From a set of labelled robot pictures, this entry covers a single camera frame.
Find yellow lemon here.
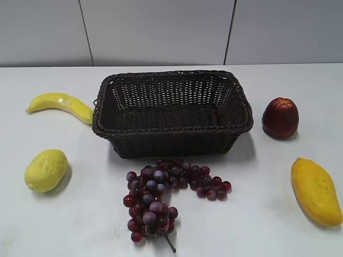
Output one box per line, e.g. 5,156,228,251
24,149,69,193

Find dark woven wicker basket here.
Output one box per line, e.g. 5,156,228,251
92,70,253,158

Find purple grape bunch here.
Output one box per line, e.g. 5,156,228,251
123,159,232,252

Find red apple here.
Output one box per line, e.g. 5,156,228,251
262,97,299,139

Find yellow banana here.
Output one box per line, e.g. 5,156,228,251
26,93,93,124

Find yellow mango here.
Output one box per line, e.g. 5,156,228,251
291,158,342,228

